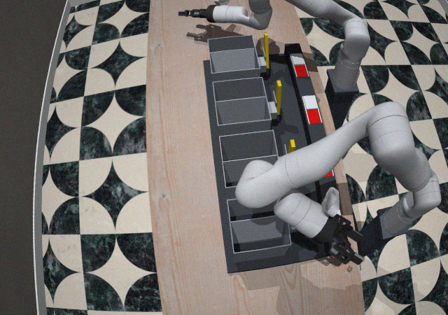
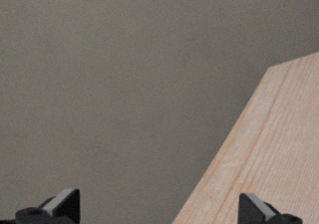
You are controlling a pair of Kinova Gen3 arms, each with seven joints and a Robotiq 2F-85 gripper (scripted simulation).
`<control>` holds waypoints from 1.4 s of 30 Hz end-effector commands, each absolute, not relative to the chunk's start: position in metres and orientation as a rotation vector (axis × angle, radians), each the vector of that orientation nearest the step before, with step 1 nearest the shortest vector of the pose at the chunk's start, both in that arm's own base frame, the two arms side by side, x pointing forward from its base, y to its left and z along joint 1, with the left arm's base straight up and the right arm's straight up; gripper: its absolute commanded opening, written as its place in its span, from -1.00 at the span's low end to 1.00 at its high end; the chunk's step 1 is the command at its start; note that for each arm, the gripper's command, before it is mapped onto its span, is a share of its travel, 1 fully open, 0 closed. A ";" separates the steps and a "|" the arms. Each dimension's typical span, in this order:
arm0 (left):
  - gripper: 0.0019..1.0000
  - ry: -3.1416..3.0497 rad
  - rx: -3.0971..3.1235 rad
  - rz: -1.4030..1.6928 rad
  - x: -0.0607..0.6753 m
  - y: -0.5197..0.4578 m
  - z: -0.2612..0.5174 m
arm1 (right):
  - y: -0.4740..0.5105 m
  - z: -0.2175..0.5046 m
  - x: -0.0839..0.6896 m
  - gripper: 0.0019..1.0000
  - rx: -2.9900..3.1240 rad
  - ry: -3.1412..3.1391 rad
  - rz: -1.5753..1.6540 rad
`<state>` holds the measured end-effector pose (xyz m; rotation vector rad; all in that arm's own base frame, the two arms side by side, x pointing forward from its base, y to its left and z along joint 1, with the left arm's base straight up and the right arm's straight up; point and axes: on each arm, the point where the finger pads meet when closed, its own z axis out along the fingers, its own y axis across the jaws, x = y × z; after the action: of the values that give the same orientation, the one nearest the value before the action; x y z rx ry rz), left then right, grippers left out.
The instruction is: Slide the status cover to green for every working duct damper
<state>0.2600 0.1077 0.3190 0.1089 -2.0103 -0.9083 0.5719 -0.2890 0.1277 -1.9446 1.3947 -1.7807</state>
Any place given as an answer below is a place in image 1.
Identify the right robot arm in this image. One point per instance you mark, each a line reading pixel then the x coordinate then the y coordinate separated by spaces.
pixel 351 51

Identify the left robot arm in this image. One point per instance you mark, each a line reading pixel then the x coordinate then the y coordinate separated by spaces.
pixel 393 149

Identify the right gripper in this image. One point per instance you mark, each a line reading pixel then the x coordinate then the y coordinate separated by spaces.
pixel 205 13

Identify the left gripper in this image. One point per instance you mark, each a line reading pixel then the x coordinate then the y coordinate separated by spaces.
pixel 335 233

